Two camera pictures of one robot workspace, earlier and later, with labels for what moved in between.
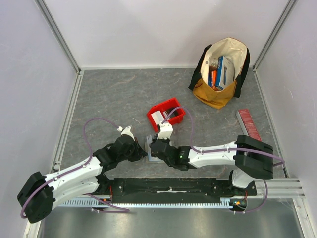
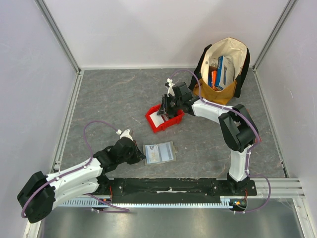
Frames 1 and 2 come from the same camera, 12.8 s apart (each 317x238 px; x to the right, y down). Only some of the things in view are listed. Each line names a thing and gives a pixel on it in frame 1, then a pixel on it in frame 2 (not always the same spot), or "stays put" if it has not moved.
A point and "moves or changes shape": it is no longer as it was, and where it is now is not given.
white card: x=148 y=141 moves or changes shape
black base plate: x=164 y=189 stays put
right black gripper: x=154 y=148 → x=166 y=105
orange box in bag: x=213 y=75 stays put
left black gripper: x=139 y=152 stays put
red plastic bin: x=170 y=110 stays put
